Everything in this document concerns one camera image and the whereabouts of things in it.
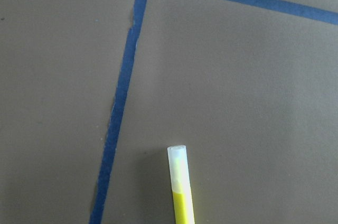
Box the yellow highlighter pen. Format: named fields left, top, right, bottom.
left=167, top=145, right=195, bottom=223

